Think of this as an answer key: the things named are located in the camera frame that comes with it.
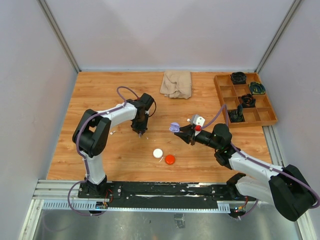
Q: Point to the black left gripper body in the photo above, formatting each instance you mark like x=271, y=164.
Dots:
x=140, y=124

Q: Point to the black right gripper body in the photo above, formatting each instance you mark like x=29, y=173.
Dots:
x=195, y=138

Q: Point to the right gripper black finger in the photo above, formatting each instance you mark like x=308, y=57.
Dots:
x=187, y=129
x=184, y=136

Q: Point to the purple charging case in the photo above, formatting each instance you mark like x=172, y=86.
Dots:
x=174, y=127

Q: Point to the orange earbud charging case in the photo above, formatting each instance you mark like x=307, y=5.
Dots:
x=170, y=159

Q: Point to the white charging case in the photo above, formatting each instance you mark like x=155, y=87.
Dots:
x=157, y=153

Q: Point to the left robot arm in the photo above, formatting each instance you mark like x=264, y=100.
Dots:
x=93, y=130

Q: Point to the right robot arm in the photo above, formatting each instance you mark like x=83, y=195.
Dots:
x=283, y=187

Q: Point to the beige cloth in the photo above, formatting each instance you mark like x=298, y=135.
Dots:
x=176, y=84

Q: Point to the dark green rolled sock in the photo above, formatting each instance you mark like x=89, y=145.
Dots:
x=236, y=115

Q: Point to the wooden compartment tray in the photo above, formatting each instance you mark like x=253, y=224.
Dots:
x=262, y=115

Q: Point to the black orange rolled sock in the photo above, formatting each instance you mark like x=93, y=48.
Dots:
x=247, y=101

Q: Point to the blue yellow rolled sock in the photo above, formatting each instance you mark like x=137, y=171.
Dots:
x=256, y=88

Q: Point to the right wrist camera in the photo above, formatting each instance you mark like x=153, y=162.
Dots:
x=197, y=122

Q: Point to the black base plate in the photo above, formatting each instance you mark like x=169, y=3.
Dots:
x=160, y=196

